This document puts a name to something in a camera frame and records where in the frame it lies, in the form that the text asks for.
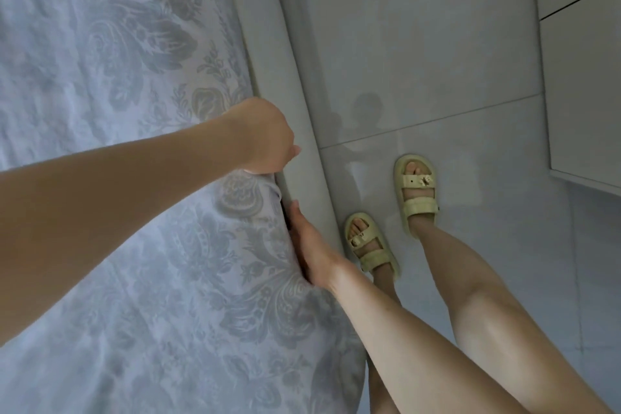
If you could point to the white floral bed sheet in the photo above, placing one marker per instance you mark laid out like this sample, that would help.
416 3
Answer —
97 64

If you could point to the person's right beige sandal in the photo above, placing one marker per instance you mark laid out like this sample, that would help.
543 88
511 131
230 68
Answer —
419 207

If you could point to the grey wardrobe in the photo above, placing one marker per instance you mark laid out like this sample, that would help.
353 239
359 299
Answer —
582 88

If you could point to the person's left leg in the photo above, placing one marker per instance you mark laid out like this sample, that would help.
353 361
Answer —
381 389

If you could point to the person's right forearm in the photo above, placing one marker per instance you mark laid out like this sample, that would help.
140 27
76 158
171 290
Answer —
422 360

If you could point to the person's right leg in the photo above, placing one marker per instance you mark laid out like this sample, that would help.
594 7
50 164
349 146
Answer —
495 321

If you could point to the person's leg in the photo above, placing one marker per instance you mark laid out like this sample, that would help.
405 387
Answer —
381 389
495 321

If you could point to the person's beige sandal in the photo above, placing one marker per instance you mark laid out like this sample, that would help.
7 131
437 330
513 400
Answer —
419 207
378 261

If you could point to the person's right hand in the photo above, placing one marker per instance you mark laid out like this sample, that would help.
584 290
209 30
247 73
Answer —
318 256

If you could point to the person's left forearm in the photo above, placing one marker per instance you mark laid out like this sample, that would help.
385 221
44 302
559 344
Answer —
97 215

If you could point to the person's left beige sandal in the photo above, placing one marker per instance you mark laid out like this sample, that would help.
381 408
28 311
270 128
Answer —
378 261

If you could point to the person's left hand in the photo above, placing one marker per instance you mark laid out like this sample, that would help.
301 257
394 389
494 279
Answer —
262 137

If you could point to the cream bed frame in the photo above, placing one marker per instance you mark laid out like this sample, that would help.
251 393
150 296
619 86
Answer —
286 88

